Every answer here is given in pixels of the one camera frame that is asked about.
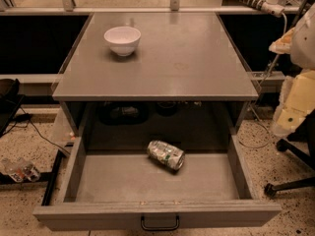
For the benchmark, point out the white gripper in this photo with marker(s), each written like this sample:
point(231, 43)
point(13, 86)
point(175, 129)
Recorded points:
point(304, 46)

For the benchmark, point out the silver green 7up can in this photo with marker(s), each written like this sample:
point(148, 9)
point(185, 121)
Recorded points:
point(167, 154)

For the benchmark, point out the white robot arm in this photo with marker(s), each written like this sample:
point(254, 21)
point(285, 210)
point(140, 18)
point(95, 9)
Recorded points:
point(303, 44)

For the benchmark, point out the grey cabinet counter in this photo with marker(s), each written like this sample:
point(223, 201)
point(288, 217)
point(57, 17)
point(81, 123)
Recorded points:
point(181, 56)

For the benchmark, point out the open grey top drawer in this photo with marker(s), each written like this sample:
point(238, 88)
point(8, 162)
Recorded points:
point(113, 190)

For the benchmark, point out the white ceramic bowl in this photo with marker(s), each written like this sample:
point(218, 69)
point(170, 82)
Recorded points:
point(123, 41)

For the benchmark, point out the dark object at left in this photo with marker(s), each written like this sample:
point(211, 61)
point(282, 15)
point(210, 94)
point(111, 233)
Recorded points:
point(10, 101)

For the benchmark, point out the clear plastic bottles pack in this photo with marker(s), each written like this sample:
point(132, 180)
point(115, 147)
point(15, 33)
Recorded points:
point(21, 170)

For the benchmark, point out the black drawer handle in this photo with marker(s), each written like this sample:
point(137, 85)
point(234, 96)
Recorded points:
point(154, 224)

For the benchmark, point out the black metal floor frame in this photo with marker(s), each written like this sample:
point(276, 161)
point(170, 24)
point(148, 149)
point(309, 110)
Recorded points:
point(46, 180)

